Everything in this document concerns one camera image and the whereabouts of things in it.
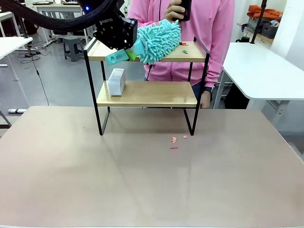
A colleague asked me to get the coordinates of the black Robotiq left gripper body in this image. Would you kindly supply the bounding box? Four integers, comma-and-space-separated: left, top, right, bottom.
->
93, 13, 124, 51

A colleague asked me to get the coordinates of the teal microfiber duster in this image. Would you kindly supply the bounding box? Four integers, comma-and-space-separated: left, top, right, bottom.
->
105, 19, 182, 66

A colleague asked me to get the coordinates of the black handheld device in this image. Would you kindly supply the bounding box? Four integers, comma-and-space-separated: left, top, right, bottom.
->
175, 0, 192, 22

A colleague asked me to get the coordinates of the person right forearm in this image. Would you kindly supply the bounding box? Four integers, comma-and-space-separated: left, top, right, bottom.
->
127, 14, 170, 29

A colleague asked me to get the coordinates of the person left forearm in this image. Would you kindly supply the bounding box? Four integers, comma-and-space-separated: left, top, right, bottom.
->
203, 35, 230, 89

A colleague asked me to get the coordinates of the person right hand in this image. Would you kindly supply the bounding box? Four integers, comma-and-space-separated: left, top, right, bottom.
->
163, 0, 188, 21

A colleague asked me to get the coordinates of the person left hand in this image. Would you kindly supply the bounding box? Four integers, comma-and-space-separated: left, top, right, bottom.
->
199, 91, 211, 109

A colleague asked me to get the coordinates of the white cardboard box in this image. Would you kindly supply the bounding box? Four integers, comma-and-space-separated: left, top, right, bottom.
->
107, 68, 127, 96

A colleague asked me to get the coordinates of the grey plastic stool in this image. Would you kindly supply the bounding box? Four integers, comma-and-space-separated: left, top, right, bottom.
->
62, 36, 86, 62

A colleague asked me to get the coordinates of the white background desk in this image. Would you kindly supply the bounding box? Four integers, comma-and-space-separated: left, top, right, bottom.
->
32, 1, 95, 46

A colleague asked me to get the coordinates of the person in pink hoodie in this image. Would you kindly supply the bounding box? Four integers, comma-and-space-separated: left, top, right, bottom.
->
127, 0, 236, 109

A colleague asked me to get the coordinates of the white side table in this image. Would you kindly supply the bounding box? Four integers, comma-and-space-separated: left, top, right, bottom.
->
0, 36, 33, 81

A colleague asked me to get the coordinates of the large white round-cornered table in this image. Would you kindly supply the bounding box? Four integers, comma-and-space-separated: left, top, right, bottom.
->
212, 42, 304, 130

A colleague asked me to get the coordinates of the black stand pole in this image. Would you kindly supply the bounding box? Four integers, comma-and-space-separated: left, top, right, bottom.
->
251, 0, 267, 45

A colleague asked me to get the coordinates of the orange cloth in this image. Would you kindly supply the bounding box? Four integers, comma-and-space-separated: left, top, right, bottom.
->
246, 4, 284, 19

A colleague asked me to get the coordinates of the black plastic crate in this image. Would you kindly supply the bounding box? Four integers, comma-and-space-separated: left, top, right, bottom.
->
260, 22, 279, 39

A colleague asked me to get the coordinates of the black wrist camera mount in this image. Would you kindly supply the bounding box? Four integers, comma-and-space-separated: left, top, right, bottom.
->
122, 18, 139, 49

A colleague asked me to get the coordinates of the black frame wooden shelf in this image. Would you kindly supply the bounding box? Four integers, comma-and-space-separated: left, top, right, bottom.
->
83, 36, 211, 136

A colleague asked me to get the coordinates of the black braided cable sleeve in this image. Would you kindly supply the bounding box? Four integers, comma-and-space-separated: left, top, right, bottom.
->
0, 0, 102, 36

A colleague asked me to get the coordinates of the black floor cable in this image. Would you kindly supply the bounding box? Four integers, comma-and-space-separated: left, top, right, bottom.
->
20, 51, 50, 106

